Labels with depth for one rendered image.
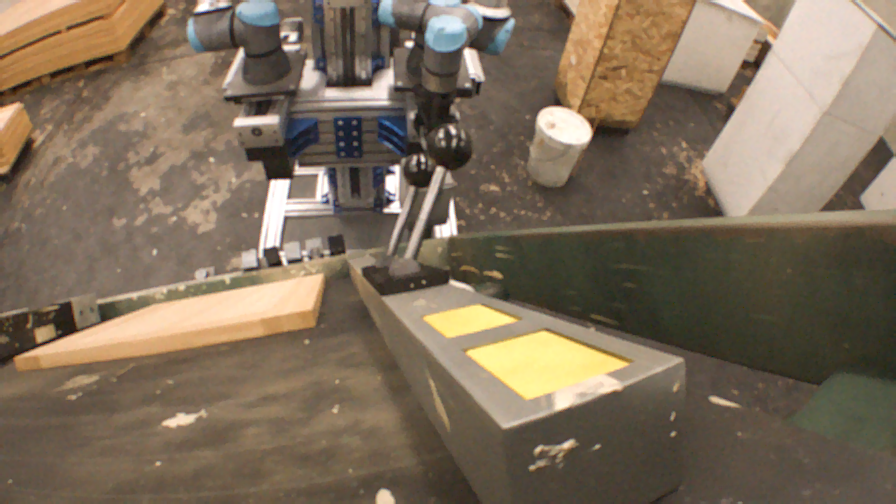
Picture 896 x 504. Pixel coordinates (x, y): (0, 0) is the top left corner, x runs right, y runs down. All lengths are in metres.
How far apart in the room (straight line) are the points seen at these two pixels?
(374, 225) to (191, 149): 1.42
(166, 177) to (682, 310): 2.67
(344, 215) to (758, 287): 1.81
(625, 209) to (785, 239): 2.37
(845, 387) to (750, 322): 0.11
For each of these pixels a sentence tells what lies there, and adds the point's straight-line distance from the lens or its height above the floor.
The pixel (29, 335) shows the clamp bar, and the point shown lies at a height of 1.16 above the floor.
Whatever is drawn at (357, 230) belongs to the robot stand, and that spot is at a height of 0.21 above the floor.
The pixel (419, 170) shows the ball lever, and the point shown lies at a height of 1.44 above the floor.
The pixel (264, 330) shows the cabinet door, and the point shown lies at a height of 1.35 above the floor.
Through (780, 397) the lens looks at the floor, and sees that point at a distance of 2.74.
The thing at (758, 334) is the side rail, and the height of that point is 1.55.
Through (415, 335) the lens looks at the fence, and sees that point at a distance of 0.18.
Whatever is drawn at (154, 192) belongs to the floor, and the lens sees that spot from 2.75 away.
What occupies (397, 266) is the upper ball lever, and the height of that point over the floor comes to 1.49.
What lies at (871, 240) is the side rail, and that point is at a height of 1.67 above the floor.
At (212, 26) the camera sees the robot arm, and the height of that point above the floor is 1.24.
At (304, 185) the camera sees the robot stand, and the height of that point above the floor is 0.21.
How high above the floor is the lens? 1.77
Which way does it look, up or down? 56 degrees down
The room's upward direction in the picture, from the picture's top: 11 degrees clockwise
